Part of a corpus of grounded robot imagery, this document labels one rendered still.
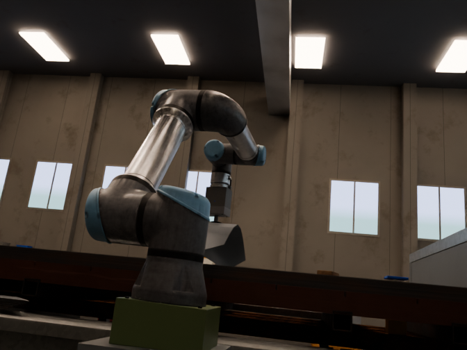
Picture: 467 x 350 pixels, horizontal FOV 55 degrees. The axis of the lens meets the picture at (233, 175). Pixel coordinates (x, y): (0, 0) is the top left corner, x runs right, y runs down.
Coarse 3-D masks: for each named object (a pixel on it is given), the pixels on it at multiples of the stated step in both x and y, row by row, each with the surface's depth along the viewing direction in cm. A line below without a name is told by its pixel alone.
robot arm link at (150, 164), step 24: (168, 96) 123; (192, 96) 122; (168, 120) 116; (192, 120) 121; (144, 144) 110; (168, 144) 111; (144, 168) 102; (96, 192) 95; (120, 192) 94; (144, 192) 94; (96, 216) 92; (120, 216) 90; (120, 240) 93
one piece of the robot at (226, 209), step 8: (216, 184) 168; (208, 192) 168; (216, 192) 167; (224, 192) 166; (208, 200) 168; (216, 200) 166; (224, 200) 165; (216, 208) 165; (224, 208) 165; (216, 216) 167; (224, 216) 169
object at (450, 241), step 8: (464, 232) 135; (440, 240) 159; (448, 240) 150; (456, 240) 142; (464, 240) 134; (424, 248) 181; (432, 248) 169; (440, 248) 159; (448, 248) 150; (416, 256) 193; (424, 256) 180
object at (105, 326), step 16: (0, 320) 109; (16, 320) 108; (32, 320) 108; (48, 320) 111; (64, 320) 116; (80, 320) 120; (64, 336) 105; (80, 336) 104; (96, 336) 104; (224, 336) 117
